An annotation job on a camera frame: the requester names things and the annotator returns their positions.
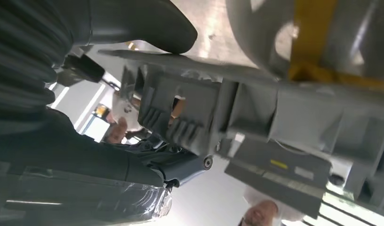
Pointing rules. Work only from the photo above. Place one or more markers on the black equipment case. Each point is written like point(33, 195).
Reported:
point(84, 68)

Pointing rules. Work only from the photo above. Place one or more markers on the steel workbench table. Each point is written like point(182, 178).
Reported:
point(210, 25)

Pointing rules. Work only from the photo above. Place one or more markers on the person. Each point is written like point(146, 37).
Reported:
point(260, 213)
point(117, 132)

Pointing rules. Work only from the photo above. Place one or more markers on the grey equipment case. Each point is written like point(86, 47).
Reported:
point(273, 181)

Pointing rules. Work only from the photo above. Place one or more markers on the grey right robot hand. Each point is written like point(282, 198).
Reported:
point(70, 162)

